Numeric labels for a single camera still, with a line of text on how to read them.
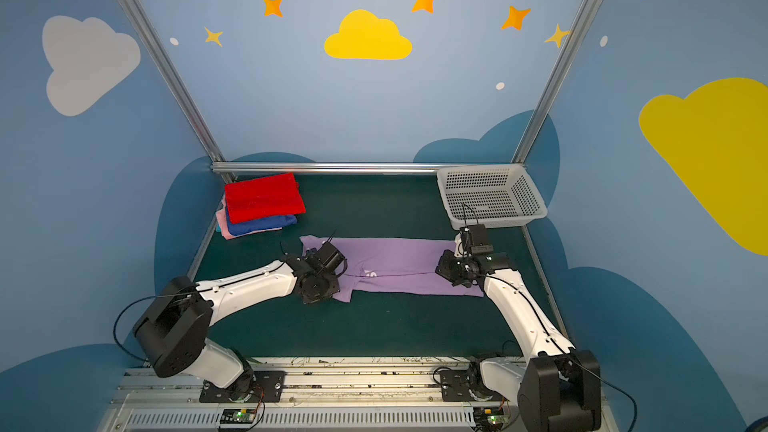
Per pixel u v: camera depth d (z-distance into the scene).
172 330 0.43
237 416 0.71
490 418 0.71
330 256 0.70
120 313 0.52
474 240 0.65
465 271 0.60
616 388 0.37
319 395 0.73
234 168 1.22
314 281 0.65
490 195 1.28
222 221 1.04
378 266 0.97
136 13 0.76
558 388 0.40
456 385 0.75
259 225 1.01
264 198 1.07
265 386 0.75
